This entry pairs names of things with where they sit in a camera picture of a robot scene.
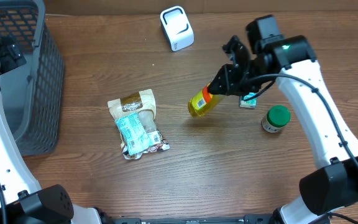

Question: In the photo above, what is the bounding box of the yellow oil bottle silver cap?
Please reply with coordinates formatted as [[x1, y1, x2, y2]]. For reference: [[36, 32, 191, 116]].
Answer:
[[188, 84, 226, 117]]

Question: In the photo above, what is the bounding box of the small Kleenex tissue pack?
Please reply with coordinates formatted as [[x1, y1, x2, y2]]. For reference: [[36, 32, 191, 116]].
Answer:
[[239, 93, 257, 109]]

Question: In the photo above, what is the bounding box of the green lid white jar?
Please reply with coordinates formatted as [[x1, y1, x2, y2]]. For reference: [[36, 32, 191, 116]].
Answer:
[[261, 105, 291, 133]]

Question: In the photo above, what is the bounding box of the clear brown snack bag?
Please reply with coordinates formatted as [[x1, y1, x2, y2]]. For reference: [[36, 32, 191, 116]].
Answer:
[[108, 89, 158, 148]]

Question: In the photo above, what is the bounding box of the white red snack packet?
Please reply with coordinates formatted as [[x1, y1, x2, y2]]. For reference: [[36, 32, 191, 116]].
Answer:
[[122, 130, 170, 160]]

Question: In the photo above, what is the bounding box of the teal large tissue pack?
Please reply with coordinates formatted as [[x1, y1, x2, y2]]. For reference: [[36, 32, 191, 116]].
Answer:
[[115, 113, 152, 156]]

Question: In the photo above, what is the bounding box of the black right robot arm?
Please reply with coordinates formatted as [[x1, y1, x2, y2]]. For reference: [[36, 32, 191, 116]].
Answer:
[[208, 15, 358, 223]]

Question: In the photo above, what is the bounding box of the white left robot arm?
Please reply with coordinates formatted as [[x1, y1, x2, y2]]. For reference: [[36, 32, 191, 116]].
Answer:
[[0, 63, 102, 223]]

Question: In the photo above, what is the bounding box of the white barcode scanner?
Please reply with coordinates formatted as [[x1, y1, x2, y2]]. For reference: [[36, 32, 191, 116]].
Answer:
[[160, 6, 195, 52]]

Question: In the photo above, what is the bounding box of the grey plastic mesh basket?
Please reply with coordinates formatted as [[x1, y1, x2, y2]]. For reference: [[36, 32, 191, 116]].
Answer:
[[0, 0, 65, 156]]

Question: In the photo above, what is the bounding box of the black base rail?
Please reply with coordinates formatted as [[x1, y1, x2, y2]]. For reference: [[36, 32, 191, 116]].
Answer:
[[112, 214, 279, 224]]

